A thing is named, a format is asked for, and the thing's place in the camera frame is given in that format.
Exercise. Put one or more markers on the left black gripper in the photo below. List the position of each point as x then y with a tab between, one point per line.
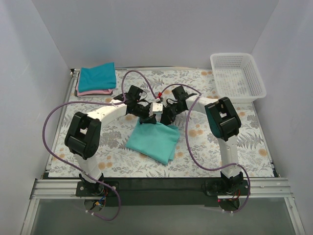
147	117

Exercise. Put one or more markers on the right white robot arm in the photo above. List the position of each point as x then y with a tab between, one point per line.
224	124

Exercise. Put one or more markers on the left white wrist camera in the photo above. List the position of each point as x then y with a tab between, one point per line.
155	108

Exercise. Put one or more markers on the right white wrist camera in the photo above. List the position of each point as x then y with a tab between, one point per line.
161	98

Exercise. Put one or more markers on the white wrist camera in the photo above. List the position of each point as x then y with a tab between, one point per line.
155	108
161	98

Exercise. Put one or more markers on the aluminium frame rail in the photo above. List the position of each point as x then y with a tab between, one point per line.
270	210

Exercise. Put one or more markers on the folded pink t shirt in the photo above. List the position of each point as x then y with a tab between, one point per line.
93	92

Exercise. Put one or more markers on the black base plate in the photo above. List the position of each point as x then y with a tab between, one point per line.
173	191

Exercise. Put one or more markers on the teal green t shirt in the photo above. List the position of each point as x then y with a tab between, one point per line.
156	141

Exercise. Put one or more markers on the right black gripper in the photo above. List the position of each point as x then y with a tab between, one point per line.
166	116

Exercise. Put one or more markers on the white plastic basket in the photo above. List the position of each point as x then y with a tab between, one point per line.
237	77

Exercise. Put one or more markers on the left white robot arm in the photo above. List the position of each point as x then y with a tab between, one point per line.
83	136

